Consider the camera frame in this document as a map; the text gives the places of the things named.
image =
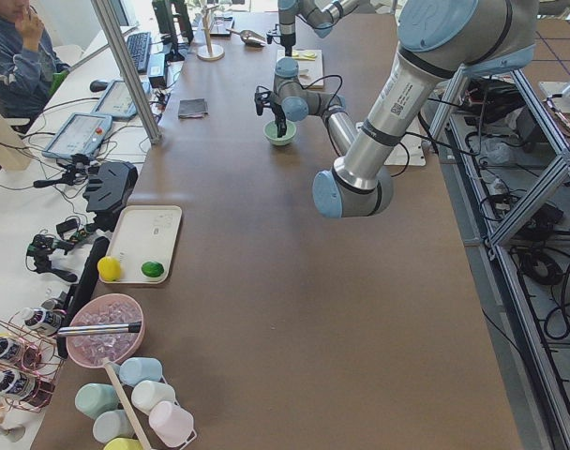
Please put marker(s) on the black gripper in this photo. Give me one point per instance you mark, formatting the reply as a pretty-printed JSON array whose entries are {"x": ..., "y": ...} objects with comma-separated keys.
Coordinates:
[
  {"x": 277, "y": 112},
  {"x": 286, "y": 39}
]

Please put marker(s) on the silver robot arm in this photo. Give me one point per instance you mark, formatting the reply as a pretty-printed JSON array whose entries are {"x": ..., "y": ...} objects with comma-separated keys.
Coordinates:
[
  {"x": 320, "y": 19},
  {"x": 435, "y": 40}
]

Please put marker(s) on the pink bowl with ice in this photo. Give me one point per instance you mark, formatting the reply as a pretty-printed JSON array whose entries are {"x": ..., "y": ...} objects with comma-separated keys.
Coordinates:
[{"x": 110, "y": 326}]

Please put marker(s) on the lemon slice stack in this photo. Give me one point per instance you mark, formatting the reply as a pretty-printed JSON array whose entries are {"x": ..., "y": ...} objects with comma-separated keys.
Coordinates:
[{"x": 304, "y": 55}]

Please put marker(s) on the bamboo cutting board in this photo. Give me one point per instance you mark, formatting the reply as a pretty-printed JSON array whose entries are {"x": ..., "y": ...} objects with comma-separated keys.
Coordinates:
[{"x": 311, "y": 72}]

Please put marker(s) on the steel scoop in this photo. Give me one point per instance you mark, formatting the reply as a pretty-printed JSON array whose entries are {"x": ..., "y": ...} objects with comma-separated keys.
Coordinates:
[{"x": 250, "y": 38}]

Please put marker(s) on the wooden mug tree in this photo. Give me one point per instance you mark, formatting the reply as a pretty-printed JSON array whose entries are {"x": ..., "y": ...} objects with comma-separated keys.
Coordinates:
[{"x": 208, "y": 51}]

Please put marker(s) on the folded grey cloth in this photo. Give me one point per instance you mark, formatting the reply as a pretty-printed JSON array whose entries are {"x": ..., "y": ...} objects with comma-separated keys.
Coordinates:
[{"x": 192, "y": 108}]

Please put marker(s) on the black monitor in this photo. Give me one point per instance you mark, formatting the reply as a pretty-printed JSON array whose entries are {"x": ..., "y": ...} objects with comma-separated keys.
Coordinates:
[{"x": 174, "y": 25}]

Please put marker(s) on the black keyboard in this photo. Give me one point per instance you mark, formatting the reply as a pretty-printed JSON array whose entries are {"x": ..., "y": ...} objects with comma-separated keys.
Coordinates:
[{"x": 138, "y": 46}]

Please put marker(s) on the upper teach pendant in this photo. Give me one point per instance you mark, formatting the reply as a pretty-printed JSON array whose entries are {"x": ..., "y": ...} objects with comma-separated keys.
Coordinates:
[{"x": 116, "y": 102}]

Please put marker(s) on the teach pendant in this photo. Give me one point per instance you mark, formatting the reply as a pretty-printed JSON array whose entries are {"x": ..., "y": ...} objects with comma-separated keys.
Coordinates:
[
  {"x": 81, "y": 135},
  {"x": 116, "y": 102}
]

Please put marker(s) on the beige serving tray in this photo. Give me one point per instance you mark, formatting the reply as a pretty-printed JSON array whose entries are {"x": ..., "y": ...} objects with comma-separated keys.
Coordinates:
[{"x": 144, "y": 233}]

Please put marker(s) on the black vr headset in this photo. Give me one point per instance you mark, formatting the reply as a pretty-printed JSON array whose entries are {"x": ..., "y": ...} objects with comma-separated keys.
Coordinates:
[{"x": 109, "y": 186}]

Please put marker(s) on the green lime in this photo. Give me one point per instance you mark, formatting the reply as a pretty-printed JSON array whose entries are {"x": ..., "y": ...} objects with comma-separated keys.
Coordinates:
[{"x": 152, "y": 269}]

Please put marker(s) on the lower teach pendant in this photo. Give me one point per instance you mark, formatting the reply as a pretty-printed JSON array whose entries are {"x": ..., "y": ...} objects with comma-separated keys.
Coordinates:
[{"x": 81, "y": 135}]

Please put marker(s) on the yellow lemon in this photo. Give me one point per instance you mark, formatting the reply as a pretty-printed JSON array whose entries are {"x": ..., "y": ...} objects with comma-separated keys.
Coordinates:
[{"x": 109, "y": 269}]

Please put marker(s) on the seated person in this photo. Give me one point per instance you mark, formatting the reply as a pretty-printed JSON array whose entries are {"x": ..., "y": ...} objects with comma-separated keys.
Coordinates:
[{"x": 30, "y": 70}]

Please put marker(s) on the pastel cup rack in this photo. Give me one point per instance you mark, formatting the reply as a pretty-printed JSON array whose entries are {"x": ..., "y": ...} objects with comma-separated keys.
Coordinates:
[{"x": 141, "y": 388}]

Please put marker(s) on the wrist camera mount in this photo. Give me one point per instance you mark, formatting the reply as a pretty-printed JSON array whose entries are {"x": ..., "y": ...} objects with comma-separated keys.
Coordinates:
[{"x": 262, "y": 99}]

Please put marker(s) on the aluminium frame post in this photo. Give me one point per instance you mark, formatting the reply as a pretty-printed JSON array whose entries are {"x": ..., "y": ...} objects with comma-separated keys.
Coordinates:
[{"x": 112, "y": 31}]

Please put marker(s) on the copper wire bottle rack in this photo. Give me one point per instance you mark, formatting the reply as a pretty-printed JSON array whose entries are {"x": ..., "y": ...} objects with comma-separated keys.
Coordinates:
[{"x": 29, "y": 367}]

